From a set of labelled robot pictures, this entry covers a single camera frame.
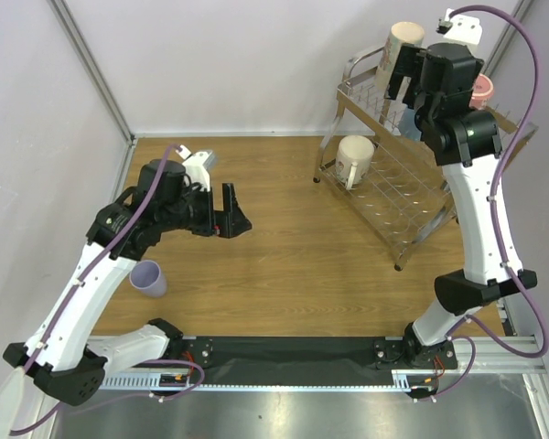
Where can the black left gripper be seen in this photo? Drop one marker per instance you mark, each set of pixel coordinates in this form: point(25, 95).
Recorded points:
point(226, 223)

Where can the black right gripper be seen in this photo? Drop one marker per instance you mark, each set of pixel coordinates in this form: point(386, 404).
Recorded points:
point(414, 64)

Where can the cream patterned ceramic mug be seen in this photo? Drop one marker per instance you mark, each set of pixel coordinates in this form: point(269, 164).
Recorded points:
point(400, 33)

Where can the blue plastic cup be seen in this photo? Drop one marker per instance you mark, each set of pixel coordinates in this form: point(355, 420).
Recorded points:
point(407, 127)

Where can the pink ceramic mug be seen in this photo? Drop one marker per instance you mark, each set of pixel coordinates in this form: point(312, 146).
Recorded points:
point(483, 90)

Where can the green interior white mug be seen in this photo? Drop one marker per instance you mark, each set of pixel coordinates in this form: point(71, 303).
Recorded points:
point(353, 160)

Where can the lilac plastic cup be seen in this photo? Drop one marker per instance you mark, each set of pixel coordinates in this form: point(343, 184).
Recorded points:
point(148, 278)

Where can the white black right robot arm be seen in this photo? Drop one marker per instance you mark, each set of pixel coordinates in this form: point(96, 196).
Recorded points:
point(467, 147)

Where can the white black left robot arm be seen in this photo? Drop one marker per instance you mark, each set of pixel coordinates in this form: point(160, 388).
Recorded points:
point(168, 196)

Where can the white object bottom left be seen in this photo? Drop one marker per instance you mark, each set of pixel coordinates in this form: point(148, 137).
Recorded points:
point(11, 397)

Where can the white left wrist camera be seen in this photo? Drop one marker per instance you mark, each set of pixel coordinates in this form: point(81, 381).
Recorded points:
point(198, 165)

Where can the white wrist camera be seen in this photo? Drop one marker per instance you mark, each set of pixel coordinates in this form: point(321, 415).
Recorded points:
point(461, 29)
point(198, 165)

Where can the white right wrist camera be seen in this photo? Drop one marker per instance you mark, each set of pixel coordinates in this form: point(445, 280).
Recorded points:
point(461, 29)

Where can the steel wire dish rack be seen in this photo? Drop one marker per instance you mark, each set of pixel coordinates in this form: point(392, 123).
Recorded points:
point(403, 197)

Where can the aluminium right corner post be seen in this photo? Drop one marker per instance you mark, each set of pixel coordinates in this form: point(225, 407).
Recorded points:
point(496, 59)

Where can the aluminium corner post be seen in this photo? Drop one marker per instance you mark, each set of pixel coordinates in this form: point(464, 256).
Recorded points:
point(79, 43)
point(496, 59)

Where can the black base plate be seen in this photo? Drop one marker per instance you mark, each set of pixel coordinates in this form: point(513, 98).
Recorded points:
point(314, 353)

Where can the aluminium slotted rail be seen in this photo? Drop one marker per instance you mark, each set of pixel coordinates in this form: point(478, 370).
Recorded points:
point(167, 382)

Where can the aluminium left corner post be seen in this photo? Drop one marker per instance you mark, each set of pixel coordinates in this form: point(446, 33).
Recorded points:
point(79, 43)

